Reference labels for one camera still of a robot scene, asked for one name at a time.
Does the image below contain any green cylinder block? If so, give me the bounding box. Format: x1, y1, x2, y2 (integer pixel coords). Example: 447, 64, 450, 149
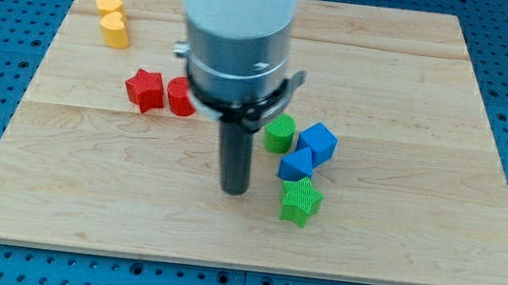
263, 113, 296, 154

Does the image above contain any blue triangular block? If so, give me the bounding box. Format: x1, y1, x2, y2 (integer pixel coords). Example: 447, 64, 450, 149
277, 148, 314, 182

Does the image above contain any red cylinder block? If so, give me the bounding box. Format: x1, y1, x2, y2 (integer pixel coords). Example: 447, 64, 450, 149
167, 76, 196, 117

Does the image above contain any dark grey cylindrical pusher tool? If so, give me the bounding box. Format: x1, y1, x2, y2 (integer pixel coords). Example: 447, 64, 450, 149
218, 122, 253, 196

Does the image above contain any green star block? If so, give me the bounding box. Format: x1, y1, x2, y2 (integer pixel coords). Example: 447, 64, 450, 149
278, 177, 324, 228

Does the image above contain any yellow heart block rear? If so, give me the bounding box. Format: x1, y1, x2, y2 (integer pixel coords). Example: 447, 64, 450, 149
94, 0, 127, 20

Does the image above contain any wooden board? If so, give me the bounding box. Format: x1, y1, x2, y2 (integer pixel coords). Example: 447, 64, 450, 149
0, 0, 508, 285

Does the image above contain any blue cube block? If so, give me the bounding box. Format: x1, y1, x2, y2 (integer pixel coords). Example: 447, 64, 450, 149
295, 122, 338, 168

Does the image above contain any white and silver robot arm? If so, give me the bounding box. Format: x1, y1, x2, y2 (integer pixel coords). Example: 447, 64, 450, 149
174, 0, 307, 133

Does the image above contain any yellow heart block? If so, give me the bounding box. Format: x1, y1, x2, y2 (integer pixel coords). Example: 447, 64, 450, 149
94, 0, 127, 20
99, 11, 130, 49

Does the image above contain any red star block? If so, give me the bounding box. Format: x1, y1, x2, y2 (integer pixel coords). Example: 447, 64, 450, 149
125, 68, 164, 112

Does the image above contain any yellow heart block front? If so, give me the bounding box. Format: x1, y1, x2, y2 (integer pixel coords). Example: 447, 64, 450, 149
99, 11, 130, 49

